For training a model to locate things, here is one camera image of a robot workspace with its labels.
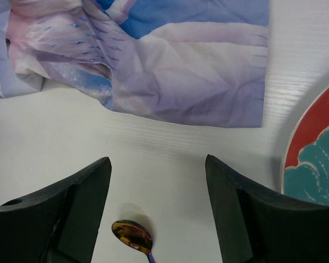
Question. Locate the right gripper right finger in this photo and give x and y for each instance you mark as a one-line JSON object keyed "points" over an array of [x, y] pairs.
{"points": [[257, 224]]}

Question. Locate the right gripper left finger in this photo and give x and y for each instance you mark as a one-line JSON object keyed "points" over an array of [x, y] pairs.
{"points": [[58, 223]]}

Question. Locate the red and blue plate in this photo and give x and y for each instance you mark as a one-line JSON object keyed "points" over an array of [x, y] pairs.
{"points": [[305, 169]]}

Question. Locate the blue princess print cloth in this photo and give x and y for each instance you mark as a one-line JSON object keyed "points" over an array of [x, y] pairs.
{"points": [[185, 62]]}

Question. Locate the iridescent spoon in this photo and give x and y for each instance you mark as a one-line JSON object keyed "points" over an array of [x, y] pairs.
{"points": [[134, 235]]}

